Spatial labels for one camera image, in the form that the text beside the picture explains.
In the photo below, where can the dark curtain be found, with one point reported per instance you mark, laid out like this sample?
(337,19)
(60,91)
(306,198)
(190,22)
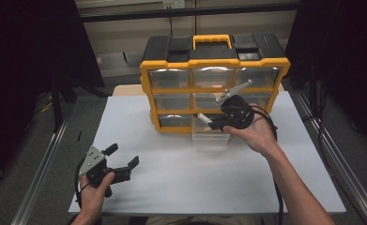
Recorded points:
(31,62)
(344,62)

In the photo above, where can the light wooden board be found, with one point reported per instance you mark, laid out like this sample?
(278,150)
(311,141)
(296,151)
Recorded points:
(128,90)

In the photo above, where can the black horizontal bar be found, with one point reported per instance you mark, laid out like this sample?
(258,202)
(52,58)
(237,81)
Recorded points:
(187,12)

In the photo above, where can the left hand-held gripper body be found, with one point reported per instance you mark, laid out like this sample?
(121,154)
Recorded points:
(93,162)

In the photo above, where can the white wall outlet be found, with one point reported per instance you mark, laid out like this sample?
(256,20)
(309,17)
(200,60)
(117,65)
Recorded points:
(174,3)

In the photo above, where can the person's beige trousers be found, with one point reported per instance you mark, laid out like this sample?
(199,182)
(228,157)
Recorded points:
(203,220)

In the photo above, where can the metal floor rail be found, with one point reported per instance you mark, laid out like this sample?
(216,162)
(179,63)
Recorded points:
(43,168)
(340,156)

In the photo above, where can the person's right hand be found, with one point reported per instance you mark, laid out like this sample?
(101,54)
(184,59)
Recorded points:
(256,134)

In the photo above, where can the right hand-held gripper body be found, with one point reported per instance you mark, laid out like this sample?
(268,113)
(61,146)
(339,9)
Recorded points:
(236,109)

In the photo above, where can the black stand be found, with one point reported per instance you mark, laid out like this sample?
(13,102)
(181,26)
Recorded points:
(56,103)

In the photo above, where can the clear plastic drawer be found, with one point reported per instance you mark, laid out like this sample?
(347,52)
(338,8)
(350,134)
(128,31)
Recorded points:
(211,139)

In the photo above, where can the grid of clear drawers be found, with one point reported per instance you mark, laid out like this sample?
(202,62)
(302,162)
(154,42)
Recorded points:
(170,78)

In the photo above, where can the yellow black organizer cabinet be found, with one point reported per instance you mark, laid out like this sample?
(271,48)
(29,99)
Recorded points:
(214,63)

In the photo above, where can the person's left hand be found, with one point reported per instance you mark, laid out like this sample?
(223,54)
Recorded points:
(93,200)

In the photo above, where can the small black floor piece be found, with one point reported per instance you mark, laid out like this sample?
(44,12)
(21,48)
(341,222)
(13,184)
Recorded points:
(79,136)

